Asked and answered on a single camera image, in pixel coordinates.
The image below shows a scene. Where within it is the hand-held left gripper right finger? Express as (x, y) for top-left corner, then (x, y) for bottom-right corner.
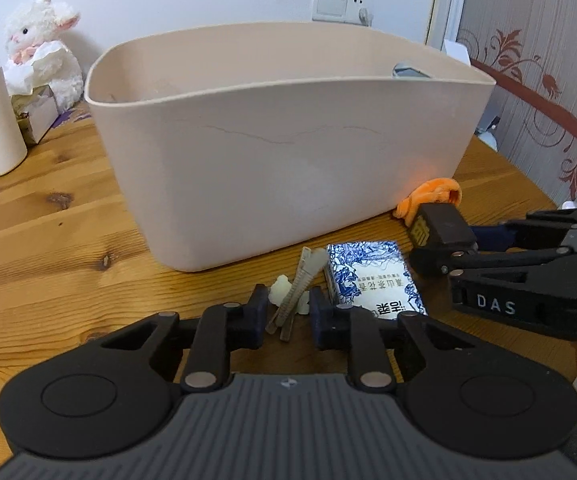
(309, 287), (474, 394)

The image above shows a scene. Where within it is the white door frame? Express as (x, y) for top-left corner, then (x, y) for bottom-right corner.
(425, 0), (471, 52)

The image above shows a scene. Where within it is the small white figurine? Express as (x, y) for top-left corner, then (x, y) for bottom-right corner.
(268, 273), (312, 316)

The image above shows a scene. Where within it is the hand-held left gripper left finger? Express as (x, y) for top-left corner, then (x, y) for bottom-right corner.
(99, 284), (269, 394)

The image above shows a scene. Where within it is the beige hair clip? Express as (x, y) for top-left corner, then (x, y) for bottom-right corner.
(265, 246), (327, 344)

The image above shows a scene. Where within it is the grey object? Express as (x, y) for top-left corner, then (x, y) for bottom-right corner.
(392, 61), (435, 81)

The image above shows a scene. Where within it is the black box yellow label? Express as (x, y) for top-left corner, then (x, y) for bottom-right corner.
(409, 203), (478, 257)

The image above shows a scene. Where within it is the white wall switch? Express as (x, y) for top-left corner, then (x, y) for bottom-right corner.
(311, 0), (352, 24)

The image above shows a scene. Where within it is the cardboard tissue box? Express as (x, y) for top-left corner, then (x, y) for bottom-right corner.
(6, 40), (70, 147)

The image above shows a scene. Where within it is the white plastic item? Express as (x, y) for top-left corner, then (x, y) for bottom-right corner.
(475, 114), (503, 151)

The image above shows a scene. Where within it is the beige plastic storage bin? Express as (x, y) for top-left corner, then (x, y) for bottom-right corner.
(84, 21), (497, 274)

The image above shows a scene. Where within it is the blue white patterned box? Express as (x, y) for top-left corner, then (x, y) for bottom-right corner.
(323, 240), (430, 319)

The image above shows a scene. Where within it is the white wall socket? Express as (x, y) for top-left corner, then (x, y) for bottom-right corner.
(347, 0), (375, 27)

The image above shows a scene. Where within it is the orange soft toy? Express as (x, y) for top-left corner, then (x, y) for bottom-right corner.
(393, 177), (463, 227)

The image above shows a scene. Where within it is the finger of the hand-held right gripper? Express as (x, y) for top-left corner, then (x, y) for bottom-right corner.
(470, 207), (577, 252)
(409, 246), (577, 283)

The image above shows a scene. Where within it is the white plush lamb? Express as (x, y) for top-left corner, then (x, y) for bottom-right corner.
(2, 0), (84, 112)

